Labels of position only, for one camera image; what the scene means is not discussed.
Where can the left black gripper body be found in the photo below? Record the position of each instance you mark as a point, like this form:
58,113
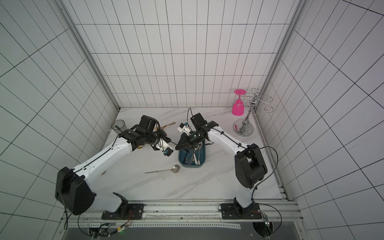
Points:
153,138

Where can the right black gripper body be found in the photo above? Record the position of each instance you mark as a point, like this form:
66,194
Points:
186,142

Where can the teal plastic storage box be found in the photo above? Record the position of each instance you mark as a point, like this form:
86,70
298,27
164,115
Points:
186,158

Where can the large silver spoon front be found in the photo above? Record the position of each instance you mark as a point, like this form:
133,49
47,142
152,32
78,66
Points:
174,169

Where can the small silver spoon front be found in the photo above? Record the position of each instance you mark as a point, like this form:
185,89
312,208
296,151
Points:
196,158

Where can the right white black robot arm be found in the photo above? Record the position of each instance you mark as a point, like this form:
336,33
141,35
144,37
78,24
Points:
250,166

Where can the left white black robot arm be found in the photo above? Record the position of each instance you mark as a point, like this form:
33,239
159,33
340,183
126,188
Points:
73,186

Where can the small gold ornate spoon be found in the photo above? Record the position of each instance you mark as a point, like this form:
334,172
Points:
163,127

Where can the grey translucent cup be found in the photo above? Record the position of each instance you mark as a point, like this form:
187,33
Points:
119,126

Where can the chrome glass holder stand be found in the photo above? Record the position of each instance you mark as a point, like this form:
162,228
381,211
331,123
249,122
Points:
243,127

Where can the pink upside-down wine glass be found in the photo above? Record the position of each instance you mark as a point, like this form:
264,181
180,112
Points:
238,108

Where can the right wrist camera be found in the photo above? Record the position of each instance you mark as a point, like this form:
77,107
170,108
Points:
185,128

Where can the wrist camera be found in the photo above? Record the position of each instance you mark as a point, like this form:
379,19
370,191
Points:
163,146
185,128

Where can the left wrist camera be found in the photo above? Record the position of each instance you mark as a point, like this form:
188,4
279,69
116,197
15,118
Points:
163,146

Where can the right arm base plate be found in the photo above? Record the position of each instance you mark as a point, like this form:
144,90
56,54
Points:
236,212

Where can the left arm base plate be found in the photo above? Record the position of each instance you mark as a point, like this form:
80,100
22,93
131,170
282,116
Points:
135,211

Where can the aluminium rail frame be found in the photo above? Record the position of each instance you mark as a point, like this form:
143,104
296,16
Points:
189,220

